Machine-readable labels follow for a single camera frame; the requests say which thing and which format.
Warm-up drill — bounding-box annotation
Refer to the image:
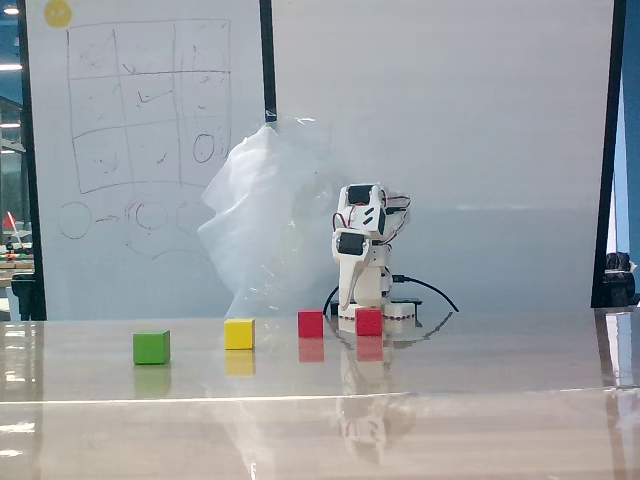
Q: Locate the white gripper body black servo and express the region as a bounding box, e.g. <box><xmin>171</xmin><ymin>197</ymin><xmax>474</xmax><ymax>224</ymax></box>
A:
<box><xmin>331</xmin><ymin>227</ymin><xmax>375</xmax><ymax>265</ymax></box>

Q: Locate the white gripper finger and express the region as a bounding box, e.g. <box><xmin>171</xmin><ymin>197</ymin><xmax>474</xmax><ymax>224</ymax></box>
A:
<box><xmin>338</xmin><ymin>260</ymin><xmax>359</xmax><ymax>316</ymax></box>
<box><xmin>355</xmin><ymin>258</ymin><xmax>375</xmax><ymax>289</ymax></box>

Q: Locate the red wooden cube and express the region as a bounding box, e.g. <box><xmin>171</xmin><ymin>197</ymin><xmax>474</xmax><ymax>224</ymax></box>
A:
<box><xmin>355</xmin><ymin>307</ymin><xmax>385</xmax><ymax>337</ymax></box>
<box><xmin>297</xmin><ymin>309</ymin><xmax>325</xmax><ymax>339</ymax></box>

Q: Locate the yellow wooden cube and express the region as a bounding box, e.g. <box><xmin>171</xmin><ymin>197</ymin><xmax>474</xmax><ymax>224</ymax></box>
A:
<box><xmin>223</xmin><ymin>317</ymin><xmax>257</xmax><ymax>351</ymax></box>

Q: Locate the green wooden cube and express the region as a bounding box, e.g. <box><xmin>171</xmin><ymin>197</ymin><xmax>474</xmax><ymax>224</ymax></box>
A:
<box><xmin>132</xmin><ymin>329</ymin><xmax>172</xmax><ymax>366</ymax></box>

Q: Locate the clear crumpled plastic bag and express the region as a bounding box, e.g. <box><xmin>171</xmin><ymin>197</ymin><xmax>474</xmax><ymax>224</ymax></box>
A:
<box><xmin>196</xmin><ymin>117</ymin><xmax>346</xmax><ymax>321</ymax></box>

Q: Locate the plain blank whiteboard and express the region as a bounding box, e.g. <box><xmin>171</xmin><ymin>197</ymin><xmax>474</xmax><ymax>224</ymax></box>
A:
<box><xmin>269</xmin><ymin>0</ymin><xmax>628</xmax><ymax>311</ymax></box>

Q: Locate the whiteboard with marker drawings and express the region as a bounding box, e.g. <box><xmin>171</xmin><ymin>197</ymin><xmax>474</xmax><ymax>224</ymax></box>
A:
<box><xmin>17</xmin><ymin>0</ymin><xmax>278</xmax><ymax>322</ymax></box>

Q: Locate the black device beside whiteboard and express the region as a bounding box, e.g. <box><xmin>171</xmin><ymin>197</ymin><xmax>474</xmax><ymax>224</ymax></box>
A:
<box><xmin>601</xmin><ymin>251</ymin><xmax>638</xmax><ymax>308</ymax></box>

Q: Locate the black chair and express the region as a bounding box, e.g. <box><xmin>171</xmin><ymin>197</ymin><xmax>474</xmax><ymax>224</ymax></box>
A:
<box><xmin>10</xmin><ymin>273</ymin><xmax>38</xmax><ymax>322</ymax></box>

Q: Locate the cluttered wooden workbench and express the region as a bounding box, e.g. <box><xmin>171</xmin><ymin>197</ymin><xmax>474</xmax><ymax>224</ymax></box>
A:
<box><xmin>0</xmin><ymin>242</ymin><xmax>35</xmax><ymax>288</ymax></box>

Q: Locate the yellow round magnet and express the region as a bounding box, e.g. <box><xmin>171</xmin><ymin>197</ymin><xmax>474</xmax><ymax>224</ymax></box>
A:
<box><xmin>43</xmin><ymin>0</ymin><xmax>74</xmax><ymax>28</ymax></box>

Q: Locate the black power cable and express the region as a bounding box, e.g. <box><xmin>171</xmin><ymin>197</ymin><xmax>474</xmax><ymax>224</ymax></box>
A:
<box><xmin>322</xmin><ymin>273</ymin><xmax>461</xmax><ymax>317</ymax></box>

